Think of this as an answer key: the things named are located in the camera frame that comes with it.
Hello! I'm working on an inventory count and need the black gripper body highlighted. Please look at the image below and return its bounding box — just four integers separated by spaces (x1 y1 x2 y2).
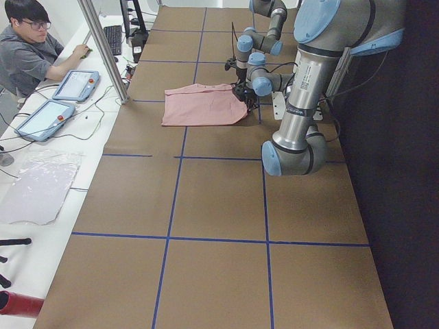
235 66 247 81
242 88 258 107

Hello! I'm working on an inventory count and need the pink Snoopy t-shirt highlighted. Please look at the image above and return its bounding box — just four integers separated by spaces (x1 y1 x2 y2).
162 84 248 126

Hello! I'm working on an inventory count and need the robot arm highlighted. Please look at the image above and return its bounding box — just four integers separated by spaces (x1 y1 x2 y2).
236 1 406 176
234 0 287 82

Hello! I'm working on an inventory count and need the black box with label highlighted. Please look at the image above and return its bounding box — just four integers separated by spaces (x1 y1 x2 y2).
131 32 149 63

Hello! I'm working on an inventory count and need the black keyboard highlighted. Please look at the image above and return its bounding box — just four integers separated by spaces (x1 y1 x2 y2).
103 25 122 56

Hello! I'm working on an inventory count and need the upper teach pendant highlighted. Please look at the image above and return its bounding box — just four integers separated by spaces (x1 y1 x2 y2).
52 70 100 101

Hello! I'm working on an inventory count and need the teach pendant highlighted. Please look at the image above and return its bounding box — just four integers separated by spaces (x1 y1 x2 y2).
52 70 100 101
14 100 75 142

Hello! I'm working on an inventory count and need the lower teach pendant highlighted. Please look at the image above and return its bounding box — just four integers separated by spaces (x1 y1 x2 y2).
14 100 75 142

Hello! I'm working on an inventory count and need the seated person grey shirt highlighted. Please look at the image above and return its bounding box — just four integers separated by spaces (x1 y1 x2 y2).
1 1 90 98

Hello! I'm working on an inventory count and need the plastic bag on table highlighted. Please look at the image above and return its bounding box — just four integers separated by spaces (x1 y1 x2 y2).
1 149 82 226

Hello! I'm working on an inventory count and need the red cylinder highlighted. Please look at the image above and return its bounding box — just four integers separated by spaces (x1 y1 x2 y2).
1 291 45 318

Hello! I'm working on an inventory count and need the camera cable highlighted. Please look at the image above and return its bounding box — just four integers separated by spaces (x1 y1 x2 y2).
230 21 239 61
267 61 299 94

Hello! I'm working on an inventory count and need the aluminium frame post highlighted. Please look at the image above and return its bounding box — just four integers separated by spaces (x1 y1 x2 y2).
78 0 129 104

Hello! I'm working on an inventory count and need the black camera tripod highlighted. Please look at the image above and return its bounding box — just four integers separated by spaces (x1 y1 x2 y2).
1 237 32 289

